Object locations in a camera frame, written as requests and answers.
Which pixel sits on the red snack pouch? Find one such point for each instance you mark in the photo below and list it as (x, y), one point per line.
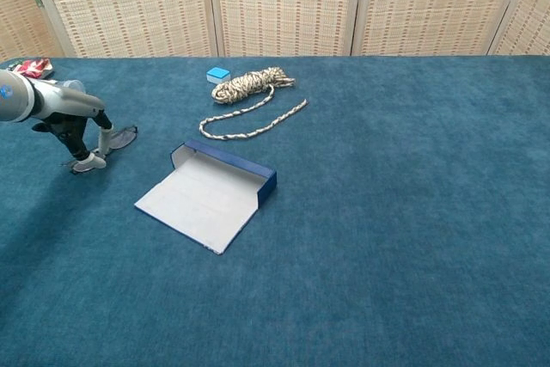
(32, 67)

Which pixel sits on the small light blue cube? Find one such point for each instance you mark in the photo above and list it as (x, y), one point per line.
(218, 75)

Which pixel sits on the mayonnaise squeeze bottle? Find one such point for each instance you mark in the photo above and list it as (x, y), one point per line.
(73, 84)

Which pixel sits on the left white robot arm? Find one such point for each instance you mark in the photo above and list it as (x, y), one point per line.
(15, 96)

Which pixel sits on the woven folding screen panel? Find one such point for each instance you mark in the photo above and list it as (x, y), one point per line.
(434, 6)
(17, 19)
(283, 6)
(129, 6)
(533, 19)

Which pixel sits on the blue glasses case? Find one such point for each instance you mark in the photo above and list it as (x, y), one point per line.
(202, 203)

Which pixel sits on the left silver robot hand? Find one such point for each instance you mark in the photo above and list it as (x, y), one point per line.
(69, 102)

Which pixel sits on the blue table cloth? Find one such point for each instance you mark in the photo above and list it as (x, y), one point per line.
(386, 212)

